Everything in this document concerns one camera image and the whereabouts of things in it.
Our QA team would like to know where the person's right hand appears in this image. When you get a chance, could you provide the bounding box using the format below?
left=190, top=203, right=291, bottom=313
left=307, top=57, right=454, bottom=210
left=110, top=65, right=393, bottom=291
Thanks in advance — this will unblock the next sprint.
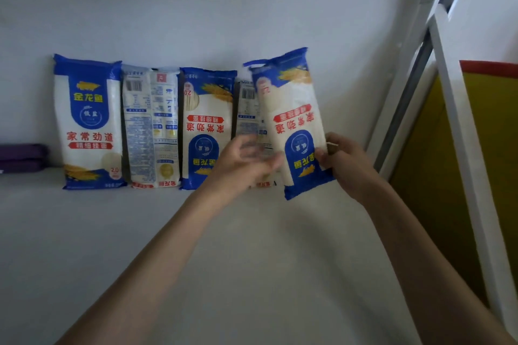
left=314, top=132, right=382, bottom=202

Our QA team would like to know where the person's left hand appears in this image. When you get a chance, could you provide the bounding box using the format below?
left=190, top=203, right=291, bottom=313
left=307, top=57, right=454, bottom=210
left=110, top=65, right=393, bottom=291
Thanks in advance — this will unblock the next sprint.
left=202, top=134, right=285, bottom=206

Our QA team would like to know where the blue white noodle packet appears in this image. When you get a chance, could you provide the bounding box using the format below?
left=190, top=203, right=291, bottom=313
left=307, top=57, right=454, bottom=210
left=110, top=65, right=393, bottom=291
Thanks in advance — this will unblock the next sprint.
left=53, top=54, right=128, bottom=191
left=121, top=64, right=182, bottom=189
left=233, top=77, right=281, bottom=189
left=243, top=47, right=337, bottom=201
left=179, top=67, right=238, bottom=191

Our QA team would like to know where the person's left forearm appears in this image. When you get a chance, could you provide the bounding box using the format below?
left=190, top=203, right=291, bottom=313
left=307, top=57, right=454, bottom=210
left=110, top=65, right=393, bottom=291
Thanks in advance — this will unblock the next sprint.
left=56, top=185, right=229, bottom=345

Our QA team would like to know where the person's right forearm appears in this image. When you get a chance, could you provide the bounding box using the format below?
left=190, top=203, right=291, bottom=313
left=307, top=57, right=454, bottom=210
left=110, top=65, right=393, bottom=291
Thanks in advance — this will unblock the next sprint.
left=355, top=181, right=518, bottom=345

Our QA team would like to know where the yellow board with red edge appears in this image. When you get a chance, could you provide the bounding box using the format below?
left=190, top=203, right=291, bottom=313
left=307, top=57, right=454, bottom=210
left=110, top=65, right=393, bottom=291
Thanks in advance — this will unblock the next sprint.
left=389, top=60, right=518, bottom=306

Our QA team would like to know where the white metal shelf upright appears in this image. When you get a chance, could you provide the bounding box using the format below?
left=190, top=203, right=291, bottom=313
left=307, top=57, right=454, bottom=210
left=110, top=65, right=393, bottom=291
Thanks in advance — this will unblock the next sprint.
left=316, top=0, right=475, bottom=181

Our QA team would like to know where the purple packet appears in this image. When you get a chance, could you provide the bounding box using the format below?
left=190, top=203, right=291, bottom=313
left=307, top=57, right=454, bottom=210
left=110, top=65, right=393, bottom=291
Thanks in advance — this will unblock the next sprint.
left=0, top=143, right=49, bottom=162
left=0, top=159, right=47, bottom=175

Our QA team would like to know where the white metal shelf frame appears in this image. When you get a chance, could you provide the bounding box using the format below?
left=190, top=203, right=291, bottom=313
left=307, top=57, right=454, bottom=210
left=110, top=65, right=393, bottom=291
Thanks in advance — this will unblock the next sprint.
left=428, top=4, right=518, bottom=342

